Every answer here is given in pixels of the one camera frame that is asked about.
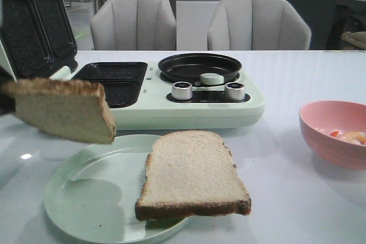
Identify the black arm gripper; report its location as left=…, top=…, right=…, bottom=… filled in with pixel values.
left=0, top=67, right=15, bottom=115

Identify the white bread slice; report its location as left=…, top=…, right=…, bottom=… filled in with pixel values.
left=135, top=130, right=252, bottom=221
left=1, top=78, right=116, bottom=144

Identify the breakfast maker hinged lid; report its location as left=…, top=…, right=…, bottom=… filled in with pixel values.
left=1, top=0, right=78, bottom=79

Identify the left grey upholstered chair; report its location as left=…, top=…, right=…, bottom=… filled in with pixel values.
left=90, top=0, right=177, bottom=50

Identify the grey upholstered chair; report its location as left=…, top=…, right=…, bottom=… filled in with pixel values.
left=90, top=0, right=177, bottom=50
left=207, top=0, right=312, bottom=50

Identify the mint green round plate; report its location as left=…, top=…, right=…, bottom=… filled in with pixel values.
left=44, top=134, right=189, bottom=243

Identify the pink bowl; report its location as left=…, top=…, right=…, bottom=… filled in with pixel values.
left=299, top=100, right=365, bottom=170

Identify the white cabinet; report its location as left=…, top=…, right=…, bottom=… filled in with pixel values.
left=176, top=0, right=221, bottom=50

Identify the left silver control knob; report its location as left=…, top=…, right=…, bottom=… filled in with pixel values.
left=171, top=81, right=193, bottom=101

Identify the dark counter with white top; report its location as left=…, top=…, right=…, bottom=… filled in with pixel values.
left=287, top=0, right=365, bottom=50

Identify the mint green breakfast maker base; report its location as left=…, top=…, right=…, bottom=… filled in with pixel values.
left=51, top=61, right=265, bottom=130

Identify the silver control knob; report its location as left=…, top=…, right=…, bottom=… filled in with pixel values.
left=171, top=81, right=193, bottom=101
left=224, top=82, right=245, bottom=101

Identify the right silver control knob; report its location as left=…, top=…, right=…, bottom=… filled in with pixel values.
left=224, top=82, right=245, bottom=101

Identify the black round frying pan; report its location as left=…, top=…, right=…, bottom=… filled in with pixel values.
left=158, top=53, right=242, bottom=87

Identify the right grey upholstered chair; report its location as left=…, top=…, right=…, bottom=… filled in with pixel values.
left=207, top=0, right=312, bottom=50

